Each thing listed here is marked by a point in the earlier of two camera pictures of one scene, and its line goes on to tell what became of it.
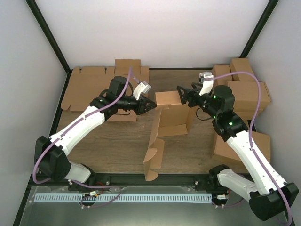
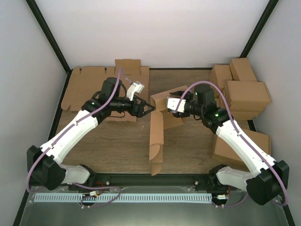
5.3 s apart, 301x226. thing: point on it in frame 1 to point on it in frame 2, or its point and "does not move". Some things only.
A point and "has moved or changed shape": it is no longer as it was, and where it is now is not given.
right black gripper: [194, 94] to [179, 93]
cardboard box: [172, 121] has moved or changed shape
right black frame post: [264, 19] does not move
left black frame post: [44, 27] does not move
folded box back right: [241, 65] does not move
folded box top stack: [249, 91] does not move
